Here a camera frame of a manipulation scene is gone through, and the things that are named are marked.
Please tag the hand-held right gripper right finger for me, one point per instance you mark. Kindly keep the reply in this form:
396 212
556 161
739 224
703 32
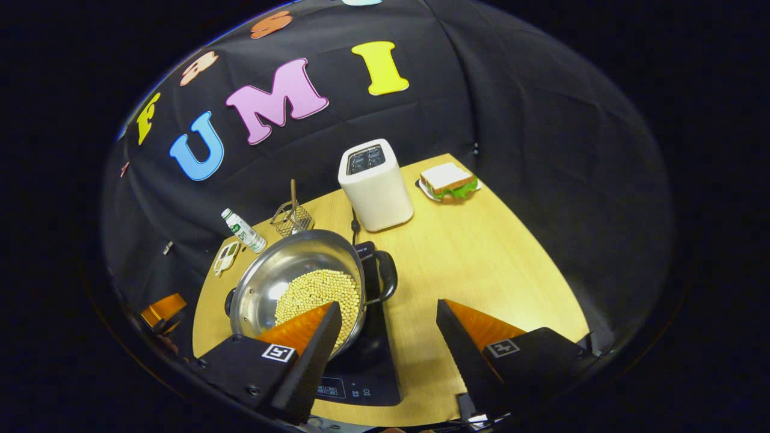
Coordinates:
466 361

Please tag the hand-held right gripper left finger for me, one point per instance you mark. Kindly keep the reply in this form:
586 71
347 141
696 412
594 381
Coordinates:
307 373

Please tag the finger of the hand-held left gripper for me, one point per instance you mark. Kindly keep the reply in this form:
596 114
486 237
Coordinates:
165 308

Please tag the black induction cooktop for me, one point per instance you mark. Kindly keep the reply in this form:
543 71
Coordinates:
367 373

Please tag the pile of yellow soybeans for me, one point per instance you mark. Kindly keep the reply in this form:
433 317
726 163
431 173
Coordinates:
319 291

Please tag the stainless steel pot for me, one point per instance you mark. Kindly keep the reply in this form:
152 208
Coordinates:
289 258

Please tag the silver backdrop clip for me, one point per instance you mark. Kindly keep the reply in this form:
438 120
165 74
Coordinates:
168 247

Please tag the white divided bean dish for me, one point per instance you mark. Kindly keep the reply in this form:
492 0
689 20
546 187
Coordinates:
226 258

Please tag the white drink bottle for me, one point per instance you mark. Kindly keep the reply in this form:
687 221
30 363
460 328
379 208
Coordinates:
243 231

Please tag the red backdrop clip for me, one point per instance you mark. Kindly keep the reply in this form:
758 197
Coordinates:
124 169

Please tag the small white plate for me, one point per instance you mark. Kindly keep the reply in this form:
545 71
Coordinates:
430 193

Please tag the sandwich with lettuce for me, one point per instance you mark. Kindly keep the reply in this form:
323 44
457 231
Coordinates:
448 180

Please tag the white toaster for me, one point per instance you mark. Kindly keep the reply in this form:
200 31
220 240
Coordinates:
379 192

